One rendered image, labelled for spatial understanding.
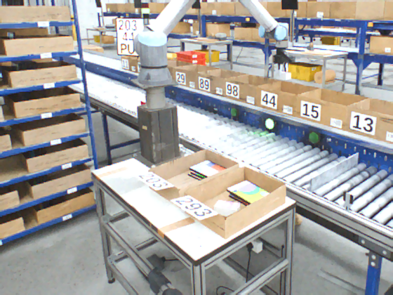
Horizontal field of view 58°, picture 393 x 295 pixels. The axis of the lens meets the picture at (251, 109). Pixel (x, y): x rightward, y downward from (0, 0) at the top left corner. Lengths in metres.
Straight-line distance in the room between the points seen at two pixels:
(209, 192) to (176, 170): 0.32
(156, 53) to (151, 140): 0.49
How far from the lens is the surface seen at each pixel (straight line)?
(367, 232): 1.69
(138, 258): 1.98
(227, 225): 1.46
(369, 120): 2.18
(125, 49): 3.06
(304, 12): 8.04
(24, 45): 2.70
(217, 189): 1.76
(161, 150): 2.13
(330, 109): 2.31
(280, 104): 2.57
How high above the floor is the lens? 1.64
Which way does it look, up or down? 16 degrees down
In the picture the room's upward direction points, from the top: straight up
